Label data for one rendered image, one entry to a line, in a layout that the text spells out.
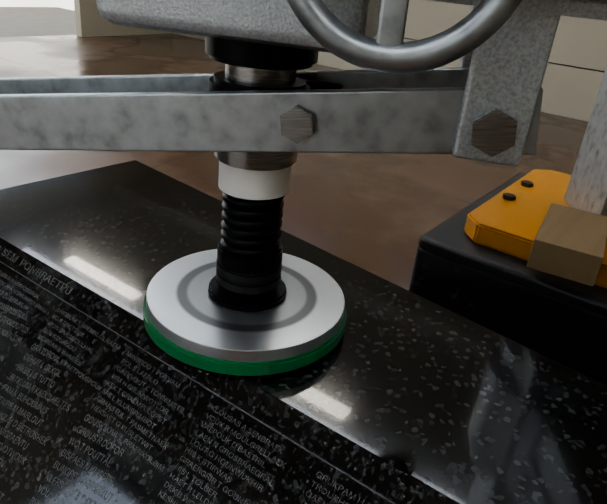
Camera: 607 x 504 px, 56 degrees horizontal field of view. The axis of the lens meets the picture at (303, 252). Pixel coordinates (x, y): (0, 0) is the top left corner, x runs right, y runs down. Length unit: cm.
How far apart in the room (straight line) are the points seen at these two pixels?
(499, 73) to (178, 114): 26
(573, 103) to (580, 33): 67
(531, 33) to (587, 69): 627
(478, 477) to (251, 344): 23
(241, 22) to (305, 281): 32
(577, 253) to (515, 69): 56
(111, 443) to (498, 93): 47
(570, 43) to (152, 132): 627
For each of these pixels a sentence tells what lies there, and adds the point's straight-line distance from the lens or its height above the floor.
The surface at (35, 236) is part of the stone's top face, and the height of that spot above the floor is 82.
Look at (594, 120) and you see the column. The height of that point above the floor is 96.
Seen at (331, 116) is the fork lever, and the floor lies 107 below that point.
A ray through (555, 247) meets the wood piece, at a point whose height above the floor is 83.
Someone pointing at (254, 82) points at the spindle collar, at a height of 108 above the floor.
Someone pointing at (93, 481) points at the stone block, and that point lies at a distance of 63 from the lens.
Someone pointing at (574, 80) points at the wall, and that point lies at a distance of 668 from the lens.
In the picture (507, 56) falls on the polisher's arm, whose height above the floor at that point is 113.
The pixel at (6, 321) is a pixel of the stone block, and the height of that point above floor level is 77.
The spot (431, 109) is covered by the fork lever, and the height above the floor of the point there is 109.
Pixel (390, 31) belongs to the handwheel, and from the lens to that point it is 36.
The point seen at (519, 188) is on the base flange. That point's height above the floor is 78.
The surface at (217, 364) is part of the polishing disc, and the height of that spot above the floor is 84.
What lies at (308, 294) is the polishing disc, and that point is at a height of 85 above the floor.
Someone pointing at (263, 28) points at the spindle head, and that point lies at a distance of 43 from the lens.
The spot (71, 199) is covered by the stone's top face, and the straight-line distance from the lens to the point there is 95.
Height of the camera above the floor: 118
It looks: 27 degrees down
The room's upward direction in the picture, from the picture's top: 6 degrees clockwise
